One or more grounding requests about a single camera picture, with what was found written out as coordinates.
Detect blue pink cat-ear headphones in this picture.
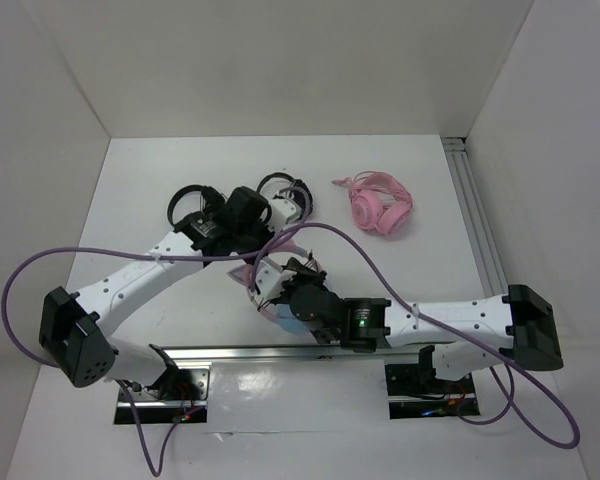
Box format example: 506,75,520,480
227,240,324,335

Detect white front cover panel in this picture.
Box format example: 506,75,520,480
206,360,389,433

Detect pink gaming headset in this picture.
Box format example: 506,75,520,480
331,171,414,236

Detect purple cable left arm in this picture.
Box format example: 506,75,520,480
2,192,316,479

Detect black headphones far left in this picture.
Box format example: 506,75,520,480
166,184,226,226

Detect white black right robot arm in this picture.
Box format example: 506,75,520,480
269,260,564,392

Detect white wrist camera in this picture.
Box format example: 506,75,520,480
267,198,302,233
256,257,291,300

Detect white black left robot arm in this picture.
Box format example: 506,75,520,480
39,187,286,399

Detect black headphones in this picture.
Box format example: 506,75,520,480
256,172,314,216
166,184,226,226

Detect aluminium rail front edge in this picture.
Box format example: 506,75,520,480
163,344,423,366

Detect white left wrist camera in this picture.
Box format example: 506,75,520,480
267,198,302,233

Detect black headphones middle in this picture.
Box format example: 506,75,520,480
256,172,314,216

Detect aluminium rail right side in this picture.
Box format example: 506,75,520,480
441,137,508,296

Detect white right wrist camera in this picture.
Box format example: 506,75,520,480
256,257,291,300

